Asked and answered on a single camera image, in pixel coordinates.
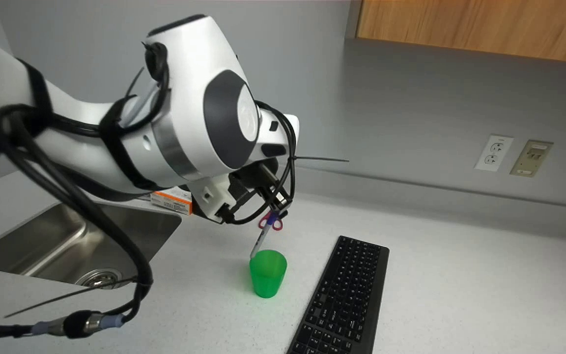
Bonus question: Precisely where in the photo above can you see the pen with blue cap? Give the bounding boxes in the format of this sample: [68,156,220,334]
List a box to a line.
[250,211,278,259]

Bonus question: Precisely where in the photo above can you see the green plastic cup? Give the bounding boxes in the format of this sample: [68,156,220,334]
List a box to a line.
[249,249,288,299]

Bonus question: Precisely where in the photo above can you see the orange and white box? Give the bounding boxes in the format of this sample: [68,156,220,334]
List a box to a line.
[150,186,194,216]

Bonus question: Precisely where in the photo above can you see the black keyboard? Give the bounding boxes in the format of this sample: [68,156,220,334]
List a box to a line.
[286,236,391,354]

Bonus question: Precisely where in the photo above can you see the stainless steel sink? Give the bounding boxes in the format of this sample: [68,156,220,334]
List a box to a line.
[0,199,183,290]

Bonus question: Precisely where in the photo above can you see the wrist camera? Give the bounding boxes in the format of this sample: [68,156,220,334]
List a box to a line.
[188,173,238,223]

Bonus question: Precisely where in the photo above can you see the red handled scissors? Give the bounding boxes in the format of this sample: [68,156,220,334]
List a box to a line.
[258,212,284,232]

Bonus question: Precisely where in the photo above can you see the white wall socket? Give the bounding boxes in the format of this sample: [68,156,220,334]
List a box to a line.
[474,134,514,173]

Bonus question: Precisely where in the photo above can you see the wooden wall cabinet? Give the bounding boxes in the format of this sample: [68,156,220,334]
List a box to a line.
[356,0,566,66]

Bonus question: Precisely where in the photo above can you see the beige switch plate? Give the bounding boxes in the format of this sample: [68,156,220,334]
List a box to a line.
[509,139,554,178]

